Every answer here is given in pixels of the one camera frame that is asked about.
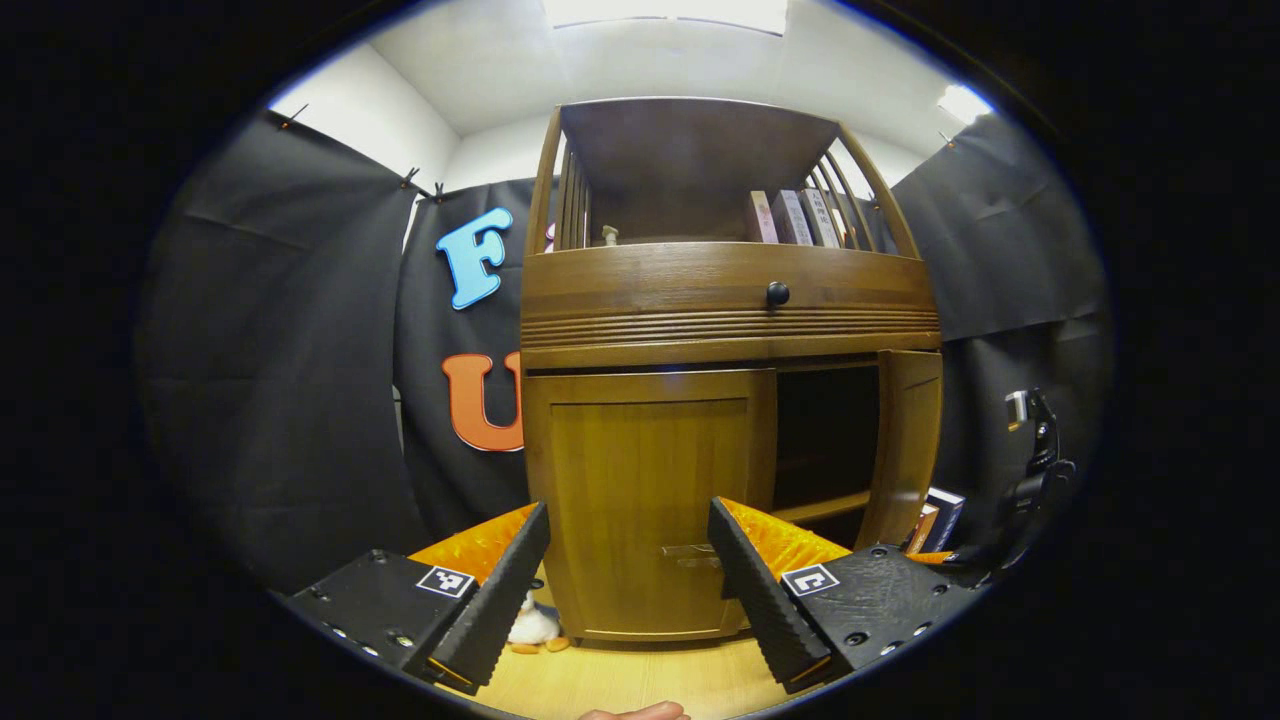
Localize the pale book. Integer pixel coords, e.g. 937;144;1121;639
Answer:
774;189;814;247

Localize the wooden double-door shoe cabinet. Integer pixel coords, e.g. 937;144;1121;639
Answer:
520;97;943;643

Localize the white book with black lettering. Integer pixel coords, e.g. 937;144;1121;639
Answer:
802;188;842;249

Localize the wooden ribbed drawer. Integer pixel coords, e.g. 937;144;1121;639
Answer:
520;243;941;371

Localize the brown book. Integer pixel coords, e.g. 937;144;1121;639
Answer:
905;502;941;554

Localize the wooden inner shelf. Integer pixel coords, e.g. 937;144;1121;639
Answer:
773;489;873;524

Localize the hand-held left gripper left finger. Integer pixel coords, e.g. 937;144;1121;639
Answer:
290;500;552;696

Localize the white plush toy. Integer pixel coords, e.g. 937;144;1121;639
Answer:
506;590;572;655

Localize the small ceiling light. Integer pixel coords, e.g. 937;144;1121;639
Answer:
938;84;993;125

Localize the black backdrop cloth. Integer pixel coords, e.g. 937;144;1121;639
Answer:
135;105;1113;593

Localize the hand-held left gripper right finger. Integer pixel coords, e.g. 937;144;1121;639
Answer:
707;496;986;696

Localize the dark blue book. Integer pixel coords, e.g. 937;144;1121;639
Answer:
924;487;967;553

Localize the ceiling light panel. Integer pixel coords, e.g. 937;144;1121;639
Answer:
543;0;789;37

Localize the wooden cabinet door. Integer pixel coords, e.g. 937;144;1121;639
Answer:
523;368;779;641
862;350;943;549

